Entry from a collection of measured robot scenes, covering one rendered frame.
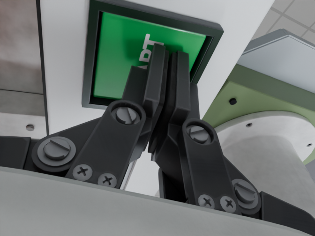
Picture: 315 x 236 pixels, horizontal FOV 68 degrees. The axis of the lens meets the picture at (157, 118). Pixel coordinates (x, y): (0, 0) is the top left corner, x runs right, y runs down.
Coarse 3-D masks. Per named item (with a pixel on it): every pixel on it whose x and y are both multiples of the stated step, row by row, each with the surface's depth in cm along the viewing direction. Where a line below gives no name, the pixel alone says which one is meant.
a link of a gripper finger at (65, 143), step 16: (160, 48) 10; (160, 64) 9; (128, 80) 9; (144, 80) 9; (160, 80) 8; (128, 96) 8; (144, 96) 7; (160, 96) 8; (160, 112) 8; (80, 128) 7; (144, 128) 8; (48, 144) 6; (64, 144) 6; (80, 144) 6; (144, 144) 8; (32, 160) 6; (48, 160) 6; (64, 160) 6; (64, 176) 6
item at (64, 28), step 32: (64, 0) 9; (128, 0) 9; (160, 0) 9; (192, 0) 9; (224, 0) 10; (256, 0) 10; (64, 32) 10; (224, 32) 11; (64, 64) 11; (224, 64) 12; (64, 96) 12; (64, 128) 14
